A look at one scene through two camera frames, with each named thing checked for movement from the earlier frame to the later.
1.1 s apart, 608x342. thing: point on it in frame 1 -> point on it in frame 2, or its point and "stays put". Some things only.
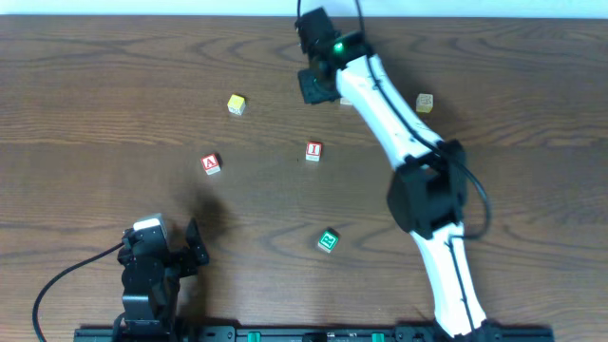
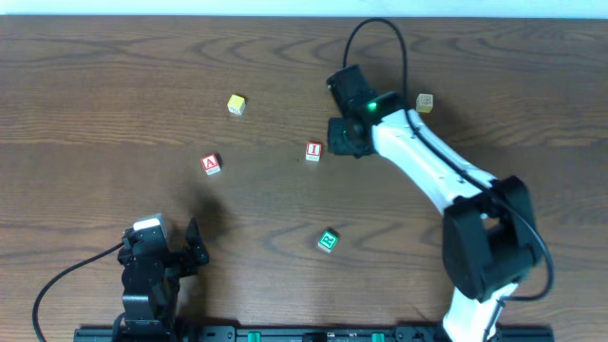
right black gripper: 313,88 -> 340,135
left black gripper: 185,256 stays put
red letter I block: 313,151 stays put
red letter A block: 211,164 stays put
